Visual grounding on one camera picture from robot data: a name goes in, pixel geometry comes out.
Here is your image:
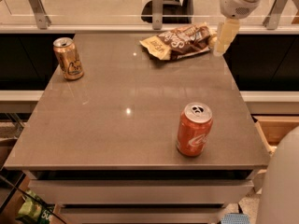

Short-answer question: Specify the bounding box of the right metal railing bracket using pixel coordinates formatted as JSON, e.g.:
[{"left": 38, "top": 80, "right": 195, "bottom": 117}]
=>
[{"left": 263, "top": 0, "right": 288, "bottom": 30}]

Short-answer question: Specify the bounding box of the orange soda can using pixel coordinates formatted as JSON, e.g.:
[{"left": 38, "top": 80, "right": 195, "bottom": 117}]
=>
[{"left": 177, "top": 102, "right": 213, "bottom": 157}]

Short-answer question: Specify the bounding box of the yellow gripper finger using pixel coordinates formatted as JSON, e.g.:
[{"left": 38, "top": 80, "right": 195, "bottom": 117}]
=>
[{"left": 213, "top": 18, "right": 240, "bottom": 56}]

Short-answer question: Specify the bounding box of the cardboard box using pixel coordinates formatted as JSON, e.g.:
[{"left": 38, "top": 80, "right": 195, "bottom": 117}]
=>
[{"left": 253, "top": 115, "right": 299, "bottom": 158}]

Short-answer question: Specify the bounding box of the gold soda can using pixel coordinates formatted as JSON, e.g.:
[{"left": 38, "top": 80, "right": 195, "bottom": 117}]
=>
[{"left": 53, "top": 37, "right": 84, "bottom": 80}]

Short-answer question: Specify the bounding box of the middle metal railing bracket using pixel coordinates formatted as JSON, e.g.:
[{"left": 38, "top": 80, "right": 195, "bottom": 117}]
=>
[{"left": 152, "top": 0, "right": 163, "bottom": 30}]

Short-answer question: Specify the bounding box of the left metal railing bracket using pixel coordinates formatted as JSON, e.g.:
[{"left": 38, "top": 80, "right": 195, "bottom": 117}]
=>
[{"left": 28, "top": 0, "right": 51, "bottom": 29}]

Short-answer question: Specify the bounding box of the green snack bag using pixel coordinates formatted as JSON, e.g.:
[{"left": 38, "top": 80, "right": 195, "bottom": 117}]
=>
[{"left": 16, "top": 189, "right": 53, "bottom": 224}]

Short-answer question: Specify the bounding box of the blue basket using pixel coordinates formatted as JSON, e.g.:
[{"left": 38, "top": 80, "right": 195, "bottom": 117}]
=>
[{"left": 221, "top": 213, "right": 250, "bottom": 224}]

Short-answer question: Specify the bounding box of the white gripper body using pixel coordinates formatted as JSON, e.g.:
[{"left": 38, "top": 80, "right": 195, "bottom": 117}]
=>
[{"left": 220, "top": 0, "right": 259, "bottom": 20}]

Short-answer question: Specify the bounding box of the metal railing bracket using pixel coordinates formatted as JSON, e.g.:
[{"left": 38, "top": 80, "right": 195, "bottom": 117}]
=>
[
  {"left": 263, "top": 0, "right": 288, "bottom": 30},
  {"left": 152, "top": 0, "right": 163, "bottom": 30},
  {"left": 28, "top": 0, "right": 51, "bottom": 29}
]

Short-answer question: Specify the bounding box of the black office chair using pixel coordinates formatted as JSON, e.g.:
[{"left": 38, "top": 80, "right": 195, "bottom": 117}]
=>
[{"left": 140, "top": 0, "right": 197, "bottom": 25}]

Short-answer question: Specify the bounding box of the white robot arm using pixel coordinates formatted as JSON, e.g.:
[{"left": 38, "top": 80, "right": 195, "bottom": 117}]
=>
[{"left": 213, "top": 0, "right": 299, "bottom": 224}]

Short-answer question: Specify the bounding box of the brown chip bag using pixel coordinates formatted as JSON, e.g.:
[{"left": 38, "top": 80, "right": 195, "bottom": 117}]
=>
[{"left": 140, "top": 22, "right": 217, "bottom": 61}]

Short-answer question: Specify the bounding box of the grey drawer cabinet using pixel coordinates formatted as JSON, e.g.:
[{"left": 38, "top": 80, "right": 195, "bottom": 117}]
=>
[{"left": 29, "top": 179, "right": 253, "bottom": 224}]

